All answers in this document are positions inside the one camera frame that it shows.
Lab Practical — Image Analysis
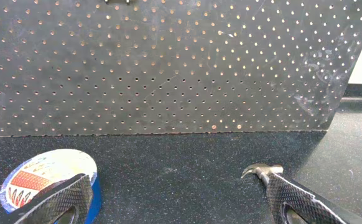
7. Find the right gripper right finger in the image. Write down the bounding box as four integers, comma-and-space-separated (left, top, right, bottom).
265, 172, 362, 224

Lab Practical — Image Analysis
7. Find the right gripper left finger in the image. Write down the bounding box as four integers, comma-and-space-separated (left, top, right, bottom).
0, 173, 95, 224

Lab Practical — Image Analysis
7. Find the roll of blue tape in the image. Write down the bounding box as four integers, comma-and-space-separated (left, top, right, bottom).
0, 148, 103, 224

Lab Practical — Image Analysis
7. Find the hammer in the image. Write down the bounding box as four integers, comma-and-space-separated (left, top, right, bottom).
240, 162, 285, 188

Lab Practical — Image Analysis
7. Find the black pegboard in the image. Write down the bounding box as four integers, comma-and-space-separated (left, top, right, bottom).
0, 0, 362, 138

